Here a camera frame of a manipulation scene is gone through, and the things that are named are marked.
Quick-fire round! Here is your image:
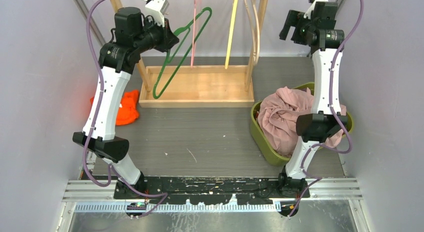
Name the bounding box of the green hanger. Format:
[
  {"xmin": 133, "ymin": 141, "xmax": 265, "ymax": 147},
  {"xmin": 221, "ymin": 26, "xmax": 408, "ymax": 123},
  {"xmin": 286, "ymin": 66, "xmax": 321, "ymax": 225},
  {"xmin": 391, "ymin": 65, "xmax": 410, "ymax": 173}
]
[{"xmin": 152, "ymin": 6, "xmax": 214, "ymax": 100}]

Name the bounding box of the yellow hanger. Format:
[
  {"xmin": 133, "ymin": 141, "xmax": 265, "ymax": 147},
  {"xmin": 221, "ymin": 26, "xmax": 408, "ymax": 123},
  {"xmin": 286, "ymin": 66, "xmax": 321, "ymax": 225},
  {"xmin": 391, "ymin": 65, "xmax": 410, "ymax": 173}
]
[{"xmin": 224, "ymin": 0, "xmax": 238, "ymax": 69}]

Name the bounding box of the orange cloth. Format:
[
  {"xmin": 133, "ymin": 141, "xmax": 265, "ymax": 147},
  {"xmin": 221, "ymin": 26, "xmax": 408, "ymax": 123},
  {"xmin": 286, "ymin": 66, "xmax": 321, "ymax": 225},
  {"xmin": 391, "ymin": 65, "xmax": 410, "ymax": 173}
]
[{"xmin": 90, "ymin": 89, "xmax": 141, "ymax": 127}]

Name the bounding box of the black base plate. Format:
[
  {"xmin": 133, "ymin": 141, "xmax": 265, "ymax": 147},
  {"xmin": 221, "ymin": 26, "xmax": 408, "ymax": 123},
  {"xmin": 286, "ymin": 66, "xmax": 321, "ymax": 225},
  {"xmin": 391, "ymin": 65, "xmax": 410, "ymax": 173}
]
[{"xmin": 113, "ymin": 174, "xmax": 311, "ymax": 216}]

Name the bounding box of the wooden clothes rack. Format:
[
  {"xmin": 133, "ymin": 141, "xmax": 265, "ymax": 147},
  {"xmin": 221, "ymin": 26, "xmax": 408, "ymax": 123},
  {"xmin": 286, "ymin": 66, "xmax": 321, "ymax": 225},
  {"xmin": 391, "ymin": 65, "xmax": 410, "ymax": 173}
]
[{"xmin": 106, "ymin": 0, "xmax": 271, "ymax": 109}]

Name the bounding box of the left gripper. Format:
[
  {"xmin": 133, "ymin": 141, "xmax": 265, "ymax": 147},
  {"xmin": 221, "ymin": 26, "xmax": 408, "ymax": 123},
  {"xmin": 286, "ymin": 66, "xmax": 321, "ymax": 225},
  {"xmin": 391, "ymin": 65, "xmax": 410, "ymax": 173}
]
[{"xmin": 133, "ymin": 15, "xmax": 178, "ymax": 54}]

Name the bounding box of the pink hanger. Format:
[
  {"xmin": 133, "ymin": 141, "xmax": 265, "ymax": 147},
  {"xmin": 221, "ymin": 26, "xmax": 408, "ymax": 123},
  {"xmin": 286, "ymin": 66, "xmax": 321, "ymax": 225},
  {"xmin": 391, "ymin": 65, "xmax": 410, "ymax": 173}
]
[{"xmin": 190, "ymin": 0, "xmax": 202, "ymax": 68}]

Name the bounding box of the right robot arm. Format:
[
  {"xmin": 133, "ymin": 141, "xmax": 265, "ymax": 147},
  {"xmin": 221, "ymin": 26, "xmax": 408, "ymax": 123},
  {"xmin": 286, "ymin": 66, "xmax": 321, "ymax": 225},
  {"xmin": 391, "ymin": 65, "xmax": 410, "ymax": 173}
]
[{"xmin": 277, "ymin": 0, "xmax": 348, "ymax": 198}]

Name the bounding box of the beige wooden hanger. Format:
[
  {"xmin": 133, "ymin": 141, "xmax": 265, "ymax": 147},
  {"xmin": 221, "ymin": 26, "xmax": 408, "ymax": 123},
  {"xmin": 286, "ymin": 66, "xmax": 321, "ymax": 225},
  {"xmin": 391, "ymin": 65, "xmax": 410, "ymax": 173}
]
[{"xmin": 243, "ymin": 0, "xmax": 261, "ymax": 65}]

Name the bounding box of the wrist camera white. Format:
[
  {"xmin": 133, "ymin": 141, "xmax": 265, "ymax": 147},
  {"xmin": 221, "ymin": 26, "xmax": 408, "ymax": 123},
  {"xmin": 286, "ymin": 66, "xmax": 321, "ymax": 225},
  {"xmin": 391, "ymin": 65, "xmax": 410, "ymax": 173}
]
[
  {"xmin": 303, "ymin": 0, "xmax": 328, "ymax": 19},
  {"xmin": 145, "ymin": 0, "xmax": 170, "ymax": 27}
]

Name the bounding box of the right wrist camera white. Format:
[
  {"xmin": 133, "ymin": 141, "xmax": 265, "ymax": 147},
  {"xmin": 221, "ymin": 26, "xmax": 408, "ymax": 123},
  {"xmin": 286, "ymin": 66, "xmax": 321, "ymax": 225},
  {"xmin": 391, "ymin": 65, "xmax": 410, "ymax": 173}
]
[{"xmin": 303, "ymin": 0, "xmax": 328, "ymax": 19}]

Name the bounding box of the green plastic basket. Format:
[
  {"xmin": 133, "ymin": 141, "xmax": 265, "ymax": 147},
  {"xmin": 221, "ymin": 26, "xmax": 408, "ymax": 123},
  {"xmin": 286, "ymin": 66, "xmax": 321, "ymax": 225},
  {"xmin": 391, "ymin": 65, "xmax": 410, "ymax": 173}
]
[{"xmin": 249, "ymin": 81, "xmax": 355, "ymax": 167}]

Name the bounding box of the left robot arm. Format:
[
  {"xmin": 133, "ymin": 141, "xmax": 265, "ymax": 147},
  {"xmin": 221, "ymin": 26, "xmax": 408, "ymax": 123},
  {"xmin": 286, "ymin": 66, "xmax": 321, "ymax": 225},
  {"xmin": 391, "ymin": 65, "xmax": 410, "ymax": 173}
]
[{"xmin": 72, "ymin": 6, "xmax": 179, "ymax": 199}]

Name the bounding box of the pink dress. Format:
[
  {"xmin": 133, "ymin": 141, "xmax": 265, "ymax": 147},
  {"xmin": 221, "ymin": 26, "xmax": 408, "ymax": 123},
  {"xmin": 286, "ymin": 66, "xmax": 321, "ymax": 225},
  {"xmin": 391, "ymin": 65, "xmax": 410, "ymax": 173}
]
[{"xmin": 257, "ymin": 87, "xmax": 345, "ymax": 158}]

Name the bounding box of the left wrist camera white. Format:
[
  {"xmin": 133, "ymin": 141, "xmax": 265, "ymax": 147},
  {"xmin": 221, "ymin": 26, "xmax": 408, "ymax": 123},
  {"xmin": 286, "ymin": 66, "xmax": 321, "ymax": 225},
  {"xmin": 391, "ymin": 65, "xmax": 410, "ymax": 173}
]
[{"xmin": 145, "ymin": 0, "xmax": 170, "ymax": 27}]

